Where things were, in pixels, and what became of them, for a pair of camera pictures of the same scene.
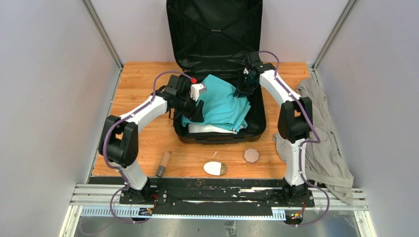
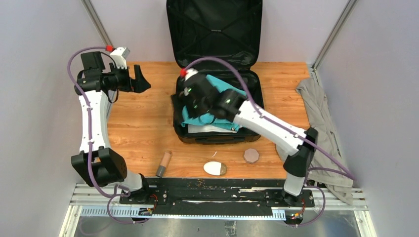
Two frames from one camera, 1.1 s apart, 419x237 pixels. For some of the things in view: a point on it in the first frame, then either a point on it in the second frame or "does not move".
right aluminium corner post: (349, 7) does not move
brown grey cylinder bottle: (163, 164) does not move
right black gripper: (240, 90) → (191, 114)
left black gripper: (197, 115) → (138, 85)
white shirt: (196, 128) does not move
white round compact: (215, 168) does not move
